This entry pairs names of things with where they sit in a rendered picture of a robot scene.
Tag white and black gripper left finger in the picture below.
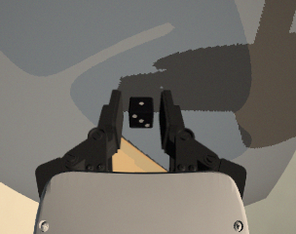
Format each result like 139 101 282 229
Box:
35 90 124 199

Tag black die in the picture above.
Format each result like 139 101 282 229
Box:
129 97 154 129

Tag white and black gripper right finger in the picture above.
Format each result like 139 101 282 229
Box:
159 90 246 199

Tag orange flat mat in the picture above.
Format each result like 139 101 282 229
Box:
112 138 166 173

